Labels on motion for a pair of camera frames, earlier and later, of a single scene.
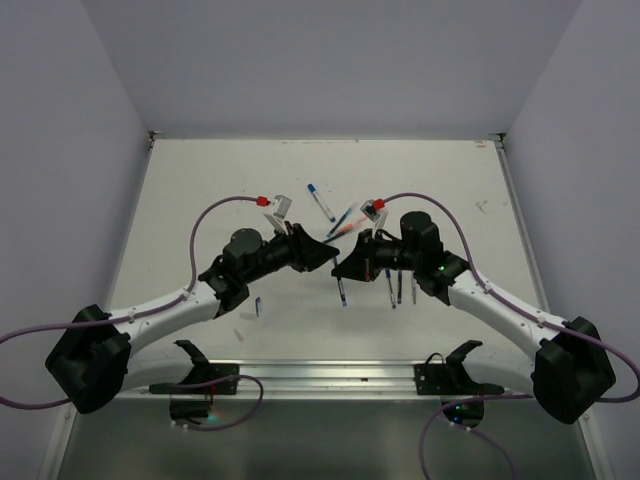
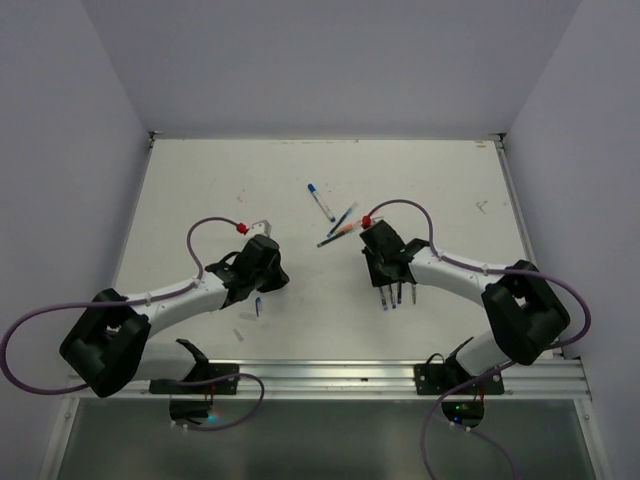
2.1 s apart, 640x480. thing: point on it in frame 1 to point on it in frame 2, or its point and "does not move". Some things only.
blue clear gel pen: (341, 289) to (384, 292)
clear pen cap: (238, 334) does not move
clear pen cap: (248, 315) does not move
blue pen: (338, 224) does not move
